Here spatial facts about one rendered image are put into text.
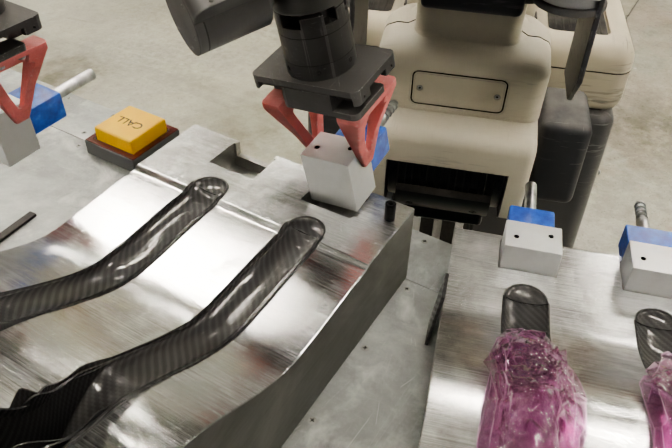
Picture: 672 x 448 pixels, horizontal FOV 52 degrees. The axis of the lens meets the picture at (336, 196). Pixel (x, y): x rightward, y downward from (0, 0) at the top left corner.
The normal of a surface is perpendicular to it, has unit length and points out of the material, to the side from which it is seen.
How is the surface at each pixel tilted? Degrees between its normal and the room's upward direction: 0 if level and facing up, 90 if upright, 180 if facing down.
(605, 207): 0
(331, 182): 98
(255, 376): 23
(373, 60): 12
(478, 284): 0
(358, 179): 82
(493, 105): 98
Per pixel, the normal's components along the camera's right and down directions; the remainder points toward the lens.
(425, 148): -0.21, 0.71
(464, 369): 0.08, -0.91
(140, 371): 0.28, -0.93
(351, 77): -0.18, -0.73
